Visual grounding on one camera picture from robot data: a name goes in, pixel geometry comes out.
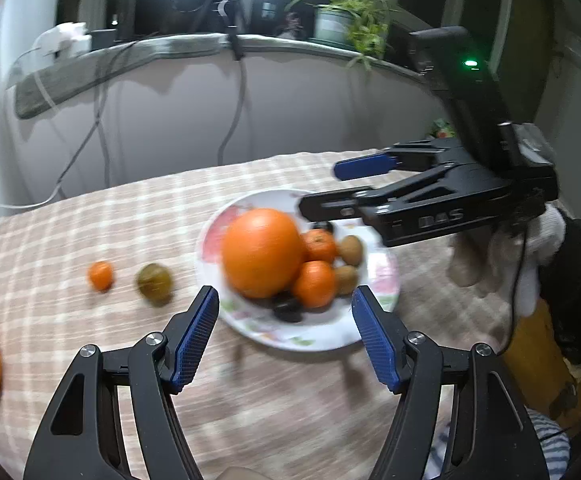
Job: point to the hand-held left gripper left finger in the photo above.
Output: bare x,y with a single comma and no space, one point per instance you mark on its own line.
195,340

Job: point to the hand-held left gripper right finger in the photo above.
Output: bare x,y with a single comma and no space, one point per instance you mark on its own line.
375,345

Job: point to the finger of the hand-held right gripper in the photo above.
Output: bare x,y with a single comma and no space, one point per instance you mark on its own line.
340,205
365,166

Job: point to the small mandarin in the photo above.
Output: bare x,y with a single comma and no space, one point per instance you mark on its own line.
101,276
314,284
320,245

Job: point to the brown kiwi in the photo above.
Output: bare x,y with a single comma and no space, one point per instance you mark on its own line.
345,278
350,249

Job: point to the greenish brown round fruit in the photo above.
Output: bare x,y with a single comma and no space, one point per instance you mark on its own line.
154,284

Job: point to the floral white plate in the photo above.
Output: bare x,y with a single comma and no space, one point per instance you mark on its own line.
270,332

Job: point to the dark plum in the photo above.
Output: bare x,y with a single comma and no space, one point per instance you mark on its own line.
290,316
284,301

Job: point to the person's right hand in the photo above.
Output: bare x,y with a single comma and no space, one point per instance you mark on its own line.
540,245

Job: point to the potted spider plant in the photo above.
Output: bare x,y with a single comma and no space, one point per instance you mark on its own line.
333,22

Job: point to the striped clothing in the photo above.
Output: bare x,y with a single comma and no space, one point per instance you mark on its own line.
550,455

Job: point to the black power adapter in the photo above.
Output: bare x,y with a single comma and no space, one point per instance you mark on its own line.
104,39

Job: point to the white power adapter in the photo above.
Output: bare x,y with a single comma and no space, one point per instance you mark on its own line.
63,40

